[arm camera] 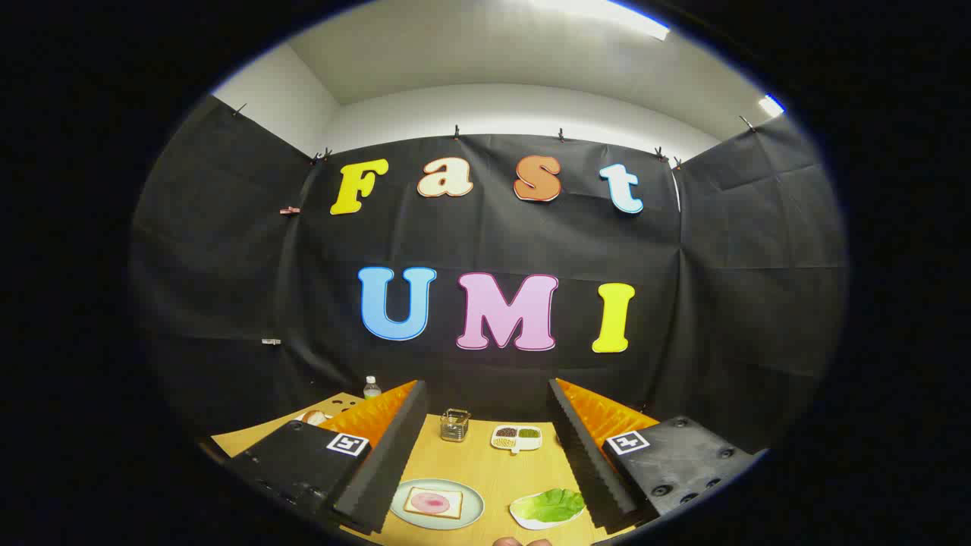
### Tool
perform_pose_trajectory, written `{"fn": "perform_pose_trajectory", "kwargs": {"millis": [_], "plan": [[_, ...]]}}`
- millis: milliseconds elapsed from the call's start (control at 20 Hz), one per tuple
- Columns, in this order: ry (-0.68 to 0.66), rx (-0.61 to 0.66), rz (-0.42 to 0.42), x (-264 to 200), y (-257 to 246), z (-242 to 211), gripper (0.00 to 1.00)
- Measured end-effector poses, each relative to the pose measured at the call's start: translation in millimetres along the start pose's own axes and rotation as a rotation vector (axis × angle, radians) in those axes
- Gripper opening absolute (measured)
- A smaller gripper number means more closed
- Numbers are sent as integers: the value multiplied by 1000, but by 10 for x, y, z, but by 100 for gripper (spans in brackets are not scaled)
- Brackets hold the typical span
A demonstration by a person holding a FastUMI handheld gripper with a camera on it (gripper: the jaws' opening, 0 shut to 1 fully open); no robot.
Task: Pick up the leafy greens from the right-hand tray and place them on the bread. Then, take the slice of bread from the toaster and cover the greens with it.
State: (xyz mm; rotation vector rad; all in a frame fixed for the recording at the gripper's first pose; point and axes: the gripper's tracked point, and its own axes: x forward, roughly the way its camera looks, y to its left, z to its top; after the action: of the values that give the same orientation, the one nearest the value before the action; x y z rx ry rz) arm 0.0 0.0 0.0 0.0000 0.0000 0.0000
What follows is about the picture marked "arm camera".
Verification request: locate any white square plate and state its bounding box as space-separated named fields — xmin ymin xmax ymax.
xmin=510 ymin=493 xmax=586 ymax=530

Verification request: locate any bread slice under ham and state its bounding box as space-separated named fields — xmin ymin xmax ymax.
xmin=403 ymin=486 xmax=464 ymax=519

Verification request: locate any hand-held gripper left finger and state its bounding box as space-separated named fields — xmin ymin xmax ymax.
xmin=224 ymin=379 xmax=429 ymax=536

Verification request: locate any pale green round plate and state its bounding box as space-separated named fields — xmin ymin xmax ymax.
xmin=391 ymin=479 xmax=485 ymax=530

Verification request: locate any white divided dish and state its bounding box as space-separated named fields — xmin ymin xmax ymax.
xmin=491 ymin=425 xmax=543 ymax=455

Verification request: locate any black backdrop cloth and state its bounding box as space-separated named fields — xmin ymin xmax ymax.
xmin=129 ymin=95 xmax=849 ymax=456

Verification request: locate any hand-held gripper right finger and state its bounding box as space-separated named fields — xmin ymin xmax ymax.
xmin=548 ymin=378 xmax=759 ymax=532

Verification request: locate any green lettuce leaf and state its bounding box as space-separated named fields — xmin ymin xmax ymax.
xmin=514 ymin=488 xmax=586 ymax=524

